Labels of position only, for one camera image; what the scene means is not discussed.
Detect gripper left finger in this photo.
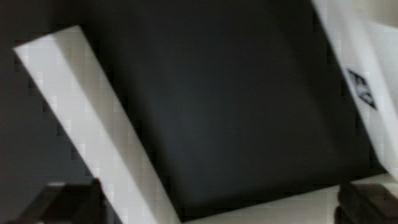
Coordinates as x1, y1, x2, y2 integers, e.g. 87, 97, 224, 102
14, 179, 121, 224

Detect white right side fence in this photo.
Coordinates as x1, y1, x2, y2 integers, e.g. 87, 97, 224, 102
14, 27, 181, 224

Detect white front rail fence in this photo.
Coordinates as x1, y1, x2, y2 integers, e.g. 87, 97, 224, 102
183, 173, 398, 224

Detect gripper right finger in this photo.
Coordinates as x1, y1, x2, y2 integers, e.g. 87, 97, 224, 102
334, 183, 398, 224

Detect white desk top tray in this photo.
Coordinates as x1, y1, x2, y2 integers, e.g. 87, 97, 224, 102
311, 0, 398, 180

